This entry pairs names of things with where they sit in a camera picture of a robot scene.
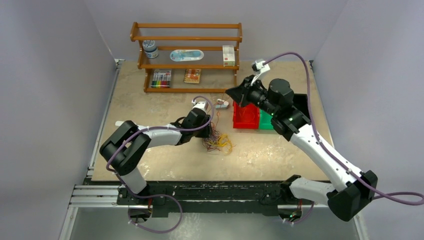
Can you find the red plastic bin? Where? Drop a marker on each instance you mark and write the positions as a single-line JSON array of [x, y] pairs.
[[247, 117]]

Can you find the black plastic bin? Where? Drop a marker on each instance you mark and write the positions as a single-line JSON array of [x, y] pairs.
[[300, 101]]

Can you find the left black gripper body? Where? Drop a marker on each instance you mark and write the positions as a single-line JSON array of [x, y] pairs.
[[202, 132]]

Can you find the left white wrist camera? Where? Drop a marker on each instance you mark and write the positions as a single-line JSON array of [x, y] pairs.
[[202, 105]]

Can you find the white red box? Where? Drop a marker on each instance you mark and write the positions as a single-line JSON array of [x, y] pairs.
[[228, 56]]

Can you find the wooden shelf rack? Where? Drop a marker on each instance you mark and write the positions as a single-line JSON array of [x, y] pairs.
[[167, 50]]

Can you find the marker pen set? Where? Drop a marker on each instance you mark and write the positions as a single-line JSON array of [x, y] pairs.
[[161, 78]]

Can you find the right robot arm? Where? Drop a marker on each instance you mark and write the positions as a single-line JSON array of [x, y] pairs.
[[345, 194]]

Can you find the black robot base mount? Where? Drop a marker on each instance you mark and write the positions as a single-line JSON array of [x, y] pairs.
[[269, 198]]

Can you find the green plastic bin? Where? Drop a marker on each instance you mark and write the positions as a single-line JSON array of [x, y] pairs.
[[265, 121]]

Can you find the aluminium rail frame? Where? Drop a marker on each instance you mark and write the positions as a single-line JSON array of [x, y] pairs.
[[93, 214]]

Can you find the white rectangular eraser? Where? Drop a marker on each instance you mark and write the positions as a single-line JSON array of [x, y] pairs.
[[118, 123]]

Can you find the blue white jar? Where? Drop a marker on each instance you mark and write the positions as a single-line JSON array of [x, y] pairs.
[[150, 48]]

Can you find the orange small notebook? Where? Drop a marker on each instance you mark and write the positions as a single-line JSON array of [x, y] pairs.
[[192, 76]]

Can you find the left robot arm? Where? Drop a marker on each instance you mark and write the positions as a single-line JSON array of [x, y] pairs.
[[124, 149]]

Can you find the blue oval packaged item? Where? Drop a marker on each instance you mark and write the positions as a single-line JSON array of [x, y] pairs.
[[186, 55]]

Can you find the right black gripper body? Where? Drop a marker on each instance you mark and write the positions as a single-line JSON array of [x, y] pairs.
[[253, 94]]

